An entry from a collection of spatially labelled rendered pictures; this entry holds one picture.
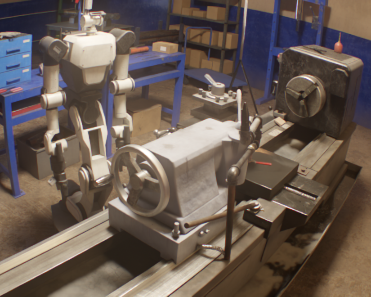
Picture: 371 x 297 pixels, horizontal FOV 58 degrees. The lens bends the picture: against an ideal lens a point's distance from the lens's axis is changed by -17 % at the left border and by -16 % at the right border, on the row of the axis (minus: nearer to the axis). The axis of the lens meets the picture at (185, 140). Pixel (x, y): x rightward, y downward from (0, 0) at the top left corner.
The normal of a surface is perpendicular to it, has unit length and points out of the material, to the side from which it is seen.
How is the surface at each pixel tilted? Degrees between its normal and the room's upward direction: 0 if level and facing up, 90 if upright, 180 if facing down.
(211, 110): 90
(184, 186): 76
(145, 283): 49
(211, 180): 70
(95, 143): 80
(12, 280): 0
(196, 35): 90
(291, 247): 0
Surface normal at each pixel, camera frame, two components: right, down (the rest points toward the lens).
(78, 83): -0.06, 0.52
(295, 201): 0.09, -0.91
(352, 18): -0.61, 0.27
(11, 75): 0.79, 0.32
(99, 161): 0.67, 0.18
